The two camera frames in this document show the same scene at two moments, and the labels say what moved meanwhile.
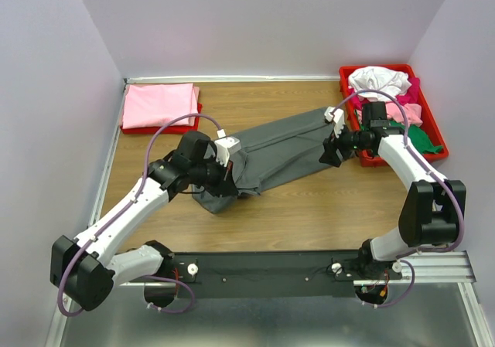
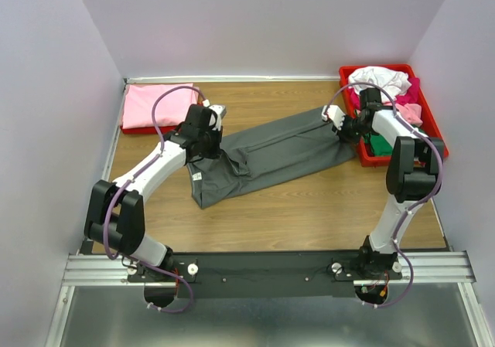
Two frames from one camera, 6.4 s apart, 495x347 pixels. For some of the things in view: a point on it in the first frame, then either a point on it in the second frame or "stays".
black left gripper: x=226 y=185 to x=217 y=136
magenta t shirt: x=411 y=96 stays
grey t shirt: x=271 y=155 stays
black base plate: x=274 y=275 stays
